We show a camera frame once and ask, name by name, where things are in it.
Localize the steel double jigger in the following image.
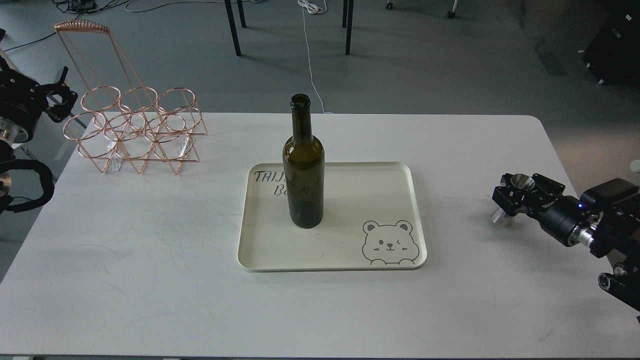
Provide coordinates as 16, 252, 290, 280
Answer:
491, 173, 535, 228

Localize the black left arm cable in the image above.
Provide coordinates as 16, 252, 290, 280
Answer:
0, 159, 56, 215

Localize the dark green wine bottle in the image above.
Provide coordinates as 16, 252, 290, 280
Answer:
282, 93, 325, 229

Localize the black table leg left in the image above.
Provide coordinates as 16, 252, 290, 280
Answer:
223, 0, 247, 57

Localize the black equipment case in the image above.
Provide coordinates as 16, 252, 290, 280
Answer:
582, 7, 640, 84

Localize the white floor cable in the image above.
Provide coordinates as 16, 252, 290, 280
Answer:
298, 0, 335, 115

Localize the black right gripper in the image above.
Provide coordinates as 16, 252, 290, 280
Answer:
492, 173, 601, 248

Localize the copper wire bottle rack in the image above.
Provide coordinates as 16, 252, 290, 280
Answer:
54, 19, 208, 175

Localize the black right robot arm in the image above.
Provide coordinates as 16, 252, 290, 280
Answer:
491, 173, 640, 310

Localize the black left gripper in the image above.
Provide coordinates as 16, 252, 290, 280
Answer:
0, 58, 78, 143

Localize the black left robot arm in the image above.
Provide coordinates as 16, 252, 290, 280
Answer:
0, 58, 78, 204

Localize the black table leg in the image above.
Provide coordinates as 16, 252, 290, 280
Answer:
223, 0, 247, 57
342, 0, 355, 56

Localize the cream bear serving tray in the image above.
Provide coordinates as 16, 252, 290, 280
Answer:
237, 162, 428, 272

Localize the black table leg right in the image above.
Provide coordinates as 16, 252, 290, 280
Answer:
342, 0, 355, 56

